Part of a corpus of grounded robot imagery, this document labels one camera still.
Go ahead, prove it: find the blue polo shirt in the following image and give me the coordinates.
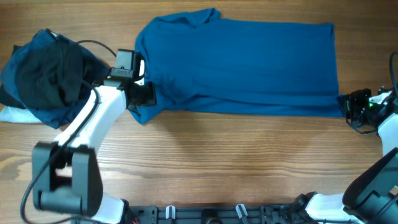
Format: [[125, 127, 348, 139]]
[[131, 8, 341, 124]]

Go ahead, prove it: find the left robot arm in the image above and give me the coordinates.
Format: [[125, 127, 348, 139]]
[[21, 77, 156, 223]]

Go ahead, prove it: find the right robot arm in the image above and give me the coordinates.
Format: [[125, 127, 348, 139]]
[[287, 88, 397, 224]]

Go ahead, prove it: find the dark navy crumpled garment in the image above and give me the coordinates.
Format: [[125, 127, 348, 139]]
[[1, 29, 108, 129]]

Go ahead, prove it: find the black crumpled garment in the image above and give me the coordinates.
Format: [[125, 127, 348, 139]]
[[15, 40, 85, 109]]

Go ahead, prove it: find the white cloth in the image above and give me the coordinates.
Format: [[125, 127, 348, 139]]
[[1, 106, 41, 123]]

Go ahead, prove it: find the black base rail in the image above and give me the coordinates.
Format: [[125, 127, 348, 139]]
[[70, 203, 348, 224]]

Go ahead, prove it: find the right black cable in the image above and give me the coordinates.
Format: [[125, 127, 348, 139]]
[[345, 51, 398, 135]]

